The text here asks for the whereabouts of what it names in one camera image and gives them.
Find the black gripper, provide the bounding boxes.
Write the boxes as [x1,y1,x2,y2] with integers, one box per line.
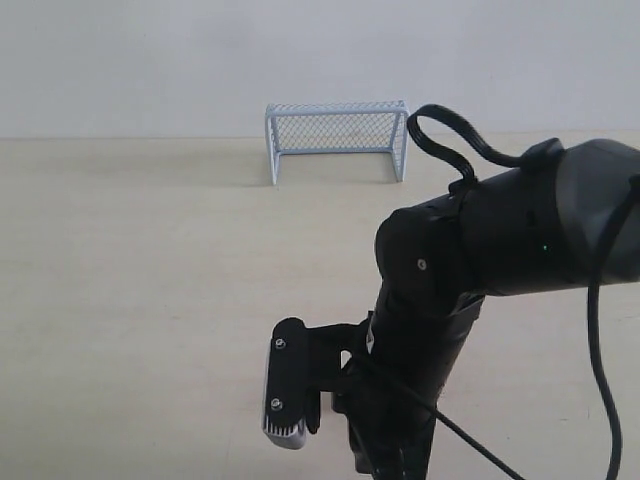
[342,292,483,479]

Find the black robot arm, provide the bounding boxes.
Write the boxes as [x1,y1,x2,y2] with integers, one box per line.
[336,139,639,479]

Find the white mesh mini goal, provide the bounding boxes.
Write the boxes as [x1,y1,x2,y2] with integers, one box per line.
[264,100,410,185]

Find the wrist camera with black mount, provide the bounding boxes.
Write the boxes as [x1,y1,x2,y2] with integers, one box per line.
[261,317,367,450]

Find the thin black round cable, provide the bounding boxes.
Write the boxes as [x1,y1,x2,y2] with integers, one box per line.
[349,174,640,480]

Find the black flat ribbon cable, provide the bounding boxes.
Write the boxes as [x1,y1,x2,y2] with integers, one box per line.
[407,103,566,194]

